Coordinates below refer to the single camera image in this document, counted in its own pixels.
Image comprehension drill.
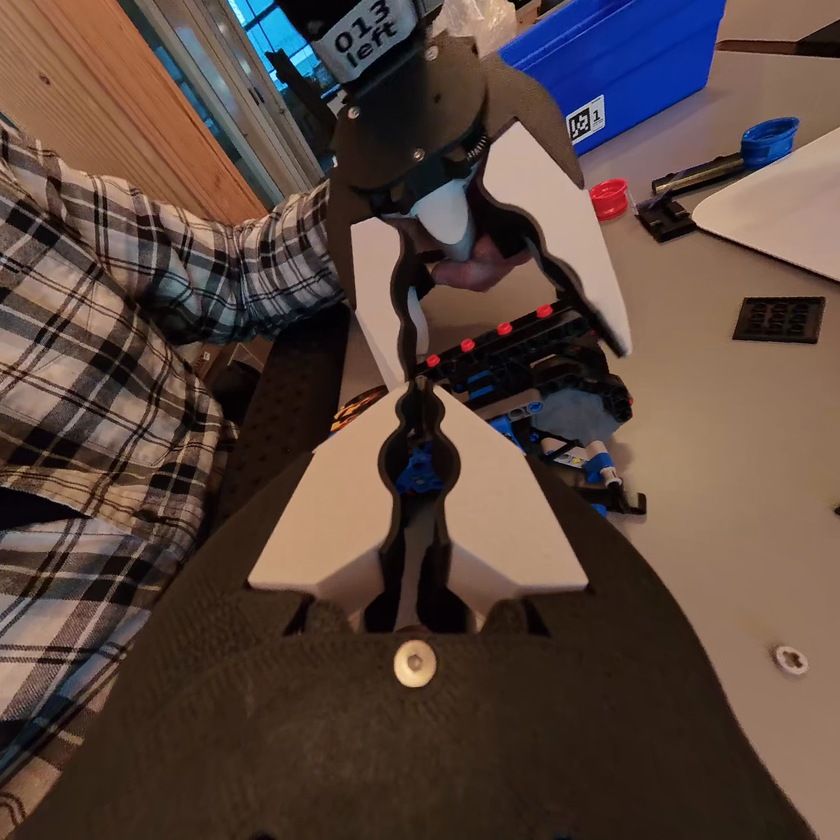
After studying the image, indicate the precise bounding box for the black perforated panel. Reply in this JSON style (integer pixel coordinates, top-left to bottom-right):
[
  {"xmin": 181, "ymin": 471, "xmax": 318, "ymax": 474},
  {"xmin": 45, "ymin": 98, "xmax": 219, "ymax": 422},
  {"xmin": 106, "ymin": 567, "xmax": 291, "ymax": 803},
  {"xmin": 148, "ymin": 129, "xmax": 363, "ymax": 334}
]
[{"xmin": 210, "ymin": 305, "xmax": 352, "ymax": 529}]

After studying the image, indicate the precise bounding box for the toy truck model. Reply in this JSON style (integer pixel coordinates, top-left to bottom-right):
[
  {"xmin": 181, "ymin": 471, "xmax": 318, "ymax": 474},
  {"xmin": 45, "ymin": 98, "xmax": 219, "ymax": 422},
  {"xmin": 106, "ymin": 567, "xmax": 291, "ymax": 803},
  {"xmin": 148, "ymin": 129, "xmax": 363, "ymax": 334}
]
[{"xmin": 328, "ymin": 302, "xmax": 649, "ymax": 519}]

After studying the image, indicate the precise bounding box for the black studded plate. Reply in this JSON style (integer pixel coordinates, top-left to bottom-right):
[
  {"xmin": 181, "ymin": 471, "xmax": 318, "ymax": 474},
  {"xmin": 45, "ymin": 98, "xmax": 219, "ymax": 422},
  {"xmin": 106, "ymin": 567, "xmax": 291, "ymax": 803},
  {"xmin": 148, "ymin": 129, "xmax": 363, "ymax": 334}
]
[{"xmin": 733, "ymin": 297, "xmax": 826, "ymax": 344}]

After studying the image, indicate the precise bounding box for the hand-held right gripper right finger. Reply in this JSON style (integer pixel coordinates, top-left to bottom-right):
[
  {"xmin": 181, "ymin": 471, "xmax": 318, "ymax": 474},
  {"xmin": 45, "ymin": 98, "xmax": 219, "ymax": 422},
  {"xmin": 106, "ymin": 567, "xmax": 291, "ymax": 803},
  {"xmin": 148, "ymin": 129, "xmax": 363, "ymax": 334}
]
[{"xmin": 427, "ymin": 381, "xmax": 589, "ymax": 618}]

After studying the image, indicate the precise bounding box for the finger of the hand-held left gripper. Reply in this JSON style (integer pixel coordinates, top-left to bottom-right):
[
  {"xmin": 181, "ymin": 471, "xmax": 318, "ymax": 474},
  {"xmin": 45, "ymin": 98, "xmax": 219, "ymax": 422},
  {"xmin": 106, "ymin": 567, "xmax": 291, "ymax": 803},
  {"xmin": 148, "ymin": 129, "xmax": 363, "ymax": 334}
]
[
  {"xmin": 474, "ymin": 120, "xmax": 635, "ymax": 360},
  {"xmin": 350, "ymin": 215, "xmax": 432, "ymax": 391}
]

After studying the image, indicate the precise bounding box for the clear plastic bag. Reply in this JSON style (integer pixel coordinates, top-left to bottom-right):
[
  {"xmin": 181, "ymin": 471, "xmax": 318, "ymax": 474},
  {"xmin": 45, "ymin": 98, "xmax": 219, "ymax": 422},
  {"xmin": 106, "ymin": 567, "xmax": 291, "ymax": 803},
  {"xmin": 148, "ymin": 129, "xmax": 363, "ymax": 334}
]
[{"xmin": 453, "ymin": 0, "xmax": 526, "ymax": 56}]

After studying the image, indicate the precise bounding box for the red wheel rim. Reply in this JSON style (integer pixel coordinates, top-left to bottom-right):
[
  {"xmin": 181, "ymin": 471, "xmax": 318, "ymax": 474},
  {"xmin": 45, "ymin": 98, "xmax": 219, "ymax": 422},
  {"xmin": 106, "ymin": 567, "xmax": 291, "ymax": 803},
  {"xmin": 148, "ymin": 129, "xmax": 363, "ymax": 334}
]
[{"xmin": 588, "ymin": 178, "xmax": 631, "ymax": 223}]

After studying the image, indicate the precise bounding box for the black studded brick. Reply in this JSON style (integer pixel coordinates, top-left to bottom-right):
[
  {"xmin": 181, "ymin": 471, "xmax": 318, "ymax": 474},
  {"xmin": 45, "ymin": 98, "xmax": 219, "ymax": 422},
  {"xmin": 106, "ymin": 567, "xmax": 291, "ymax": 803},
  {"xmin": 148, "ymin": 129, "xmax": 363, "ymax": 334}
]
[{"xmin": 635, "ymin": 197, "xmax": 698, "ymax": 244}]

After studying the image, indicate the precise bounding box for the person's left forearm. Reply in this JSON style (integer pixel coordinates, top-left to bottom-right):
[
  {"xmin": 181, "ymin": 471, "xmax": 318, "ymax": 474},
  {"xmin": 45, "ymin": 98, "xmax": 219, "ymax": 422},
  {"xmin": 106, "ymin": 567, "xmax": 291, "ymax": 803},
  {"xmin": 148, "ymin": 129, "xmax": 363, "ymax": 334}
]
[{"xmin": 131, "ymin": 178, "xmax": 350, "ymax": 347}]

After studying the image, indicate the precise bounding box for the blue storage bin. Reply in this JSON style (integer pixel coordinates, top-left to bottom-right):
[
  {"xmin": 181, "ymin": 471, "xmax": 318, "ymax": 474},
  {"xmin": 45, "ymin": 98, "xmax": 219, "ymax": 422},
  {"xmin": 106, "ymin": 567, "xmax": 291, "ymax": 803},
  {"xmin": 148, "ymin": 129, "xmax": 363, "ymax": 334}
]
[{"xmin": 497, "ymin": 0, "xmax": 728, "ymax": 157}]

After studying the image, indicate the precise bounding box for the person's left hand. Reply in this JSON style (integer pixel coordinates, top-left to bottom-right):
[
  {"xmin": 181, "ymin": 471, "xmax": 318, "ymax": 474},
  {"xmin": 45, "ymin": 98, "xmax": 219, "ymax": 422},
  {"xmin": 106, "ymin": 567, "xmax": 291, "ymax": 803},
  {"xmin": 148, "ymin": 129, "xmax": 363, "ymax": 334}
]
[{"xmin": 430, "ymin": 233, "xmax": 534, "ymax": 294}]

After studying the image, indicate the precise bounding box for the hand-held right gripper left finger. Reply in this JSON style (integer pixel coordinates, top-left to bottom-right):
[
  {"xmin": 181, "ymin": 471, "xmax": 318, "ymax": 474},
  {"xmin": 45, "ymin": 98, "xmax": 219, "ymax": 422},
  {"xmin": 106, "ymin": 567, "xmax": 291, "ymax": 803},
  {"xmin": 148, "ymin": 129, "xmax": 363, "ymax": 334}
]
[{"xmin": 247, "ymin": 379, "xmax": 417, "ymax": 614}]

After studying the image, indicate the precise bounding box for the blue wheel rim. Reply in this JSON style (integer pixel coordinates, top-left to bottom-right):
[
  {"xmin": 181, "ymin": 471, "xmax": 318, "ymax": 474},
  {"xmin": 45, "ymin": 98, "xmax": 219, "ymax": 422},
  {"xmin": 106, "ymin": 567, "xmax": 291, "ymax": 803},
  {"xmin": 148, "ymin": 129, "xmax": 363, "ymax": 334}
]
[{"xmin": 742, "ymin": 117, "xmax": 802, "ymax": 166}]

